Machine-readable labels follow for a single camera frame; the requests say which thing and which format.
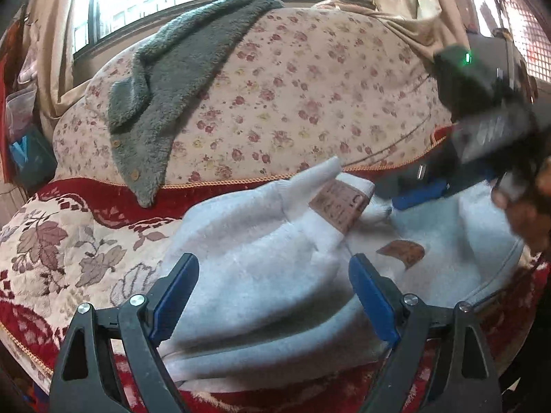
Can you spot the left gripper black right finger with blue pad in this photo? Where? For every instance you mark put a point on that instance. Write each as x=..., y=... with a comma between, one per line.
x=463, y=378

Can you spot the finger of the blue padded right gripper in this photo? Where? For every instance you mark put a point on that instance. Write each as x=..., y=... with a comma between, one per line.
x=409, y=187

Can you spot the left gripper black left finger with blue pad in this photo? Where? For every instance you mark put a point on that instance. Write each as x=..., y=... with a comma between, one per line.
x=85, y=377

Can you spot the light grey fleece pants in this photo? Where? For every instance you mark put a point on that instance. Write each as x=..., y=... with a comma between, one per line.
x=273, y=304

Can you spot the person's right hand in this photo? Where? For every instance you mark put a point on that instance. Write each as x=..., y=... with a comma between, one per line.
x=526, y=220

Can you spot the cream floral quilt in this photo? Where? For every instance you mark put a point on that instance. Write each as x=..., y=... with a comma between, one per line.
x=305, y=85

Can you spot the grey-green fleece jacket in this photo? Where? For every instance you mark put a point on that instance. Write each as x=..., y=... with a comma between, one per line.
x=168, y=71

